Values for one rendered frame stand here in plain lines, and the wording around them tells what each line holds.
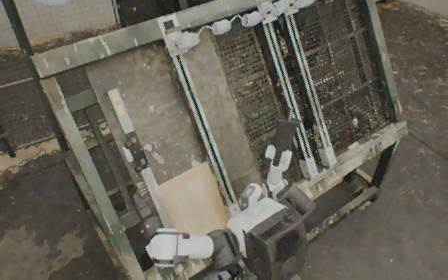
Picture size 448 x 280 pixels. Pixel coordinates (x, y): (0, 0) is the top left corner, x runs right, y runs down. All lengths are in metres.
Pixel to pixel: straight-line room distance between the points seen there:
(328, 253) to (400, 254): 0.56
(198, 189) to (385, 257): 1.80
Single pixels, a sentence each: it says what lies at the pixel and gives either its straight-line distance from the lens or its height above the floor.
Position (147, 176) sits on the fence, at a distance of 1.94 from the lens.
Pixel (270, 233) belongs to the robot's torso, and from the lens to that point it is 1.59.
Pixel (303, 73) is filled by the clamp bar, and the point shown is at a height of 1.46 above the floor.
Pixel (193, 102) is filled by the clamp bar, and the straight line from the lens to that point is 2.00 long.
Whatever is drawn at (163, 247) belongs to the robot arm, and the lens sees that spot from 1.44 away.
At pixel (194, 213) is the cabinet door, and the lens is 2.11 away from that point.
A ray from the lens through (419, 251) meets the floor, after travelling 3.51.
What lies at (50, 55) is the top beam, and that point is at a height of 1.93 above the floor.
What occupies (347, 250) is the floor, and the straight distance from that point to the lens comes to 3.31.
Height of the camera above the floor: 2.73
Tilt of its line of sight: 41 degrees down
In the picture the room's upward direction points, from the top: 2 degrees counter-clockwise
